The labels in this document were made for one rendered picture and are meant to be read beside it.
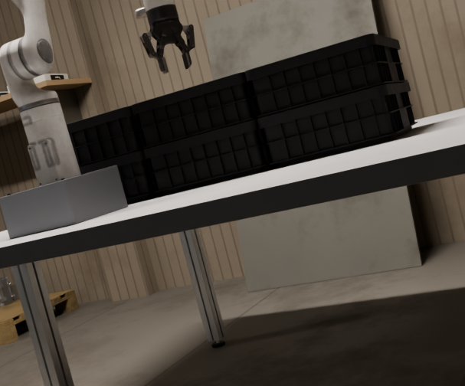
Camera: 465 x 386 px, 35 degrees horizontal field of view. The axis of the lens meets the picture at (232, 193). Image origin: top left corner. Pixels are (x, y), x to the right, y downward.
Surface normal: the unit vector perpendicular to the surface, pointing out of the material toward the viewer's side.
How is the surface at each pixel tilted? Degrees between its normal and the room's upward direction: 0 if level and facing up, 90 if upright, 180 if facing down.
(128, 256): 90
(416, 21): 90
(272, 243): 79
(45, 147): 91
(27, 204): 90
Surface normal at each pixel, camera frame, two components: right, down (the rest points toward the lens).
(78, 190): 0.86, -0.19
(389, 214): -0.48, -0.02
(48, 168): -0.39, 0.18
